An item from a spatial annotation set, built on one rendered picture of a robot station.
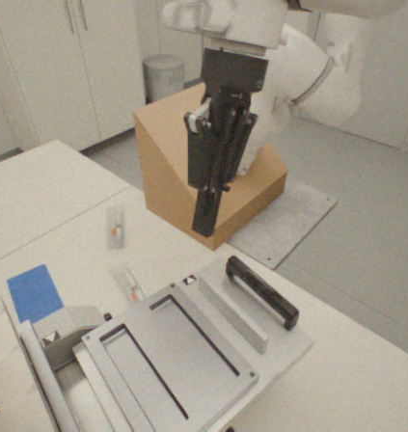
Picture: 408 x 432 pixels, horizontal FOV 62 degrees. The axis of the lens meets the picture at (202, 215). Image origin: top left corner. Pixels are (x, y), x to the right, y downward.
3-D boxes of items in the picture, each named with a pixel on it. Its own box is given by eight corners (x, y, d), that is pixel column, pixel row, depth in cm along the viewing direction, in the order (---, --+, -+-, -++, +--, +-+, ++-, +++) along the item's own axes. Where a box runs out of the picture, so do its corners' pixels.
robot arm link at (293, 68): (220, 80, 86) (287, 0, 66) (274, 123, 91) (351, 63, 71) (204, 107, 81) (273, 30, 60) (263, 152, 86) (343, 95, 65)
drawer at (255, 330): (151, 501, 40) (144, 487, 35) (76, 360, 53) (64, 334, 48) (310, 353, 54) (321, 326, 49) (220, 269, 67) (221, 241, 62)
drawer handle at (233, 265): (288, 332, 52) (293, 317, 50) (225, 272, 61) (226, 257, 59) (297, 324, 53) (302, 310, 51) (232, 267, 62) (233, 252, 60)
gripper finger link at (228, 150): (216, 100, 42) (222, 99, 43) (202, 182, 47) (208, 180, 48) (242, 107, 40) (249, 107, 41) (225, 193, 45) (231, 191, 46)
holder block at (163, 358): (156, 474, 39) (154, 469, 37) (84, 345, 51) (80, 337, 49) (258, 383, 47) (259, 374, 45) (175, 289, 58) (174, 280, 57)
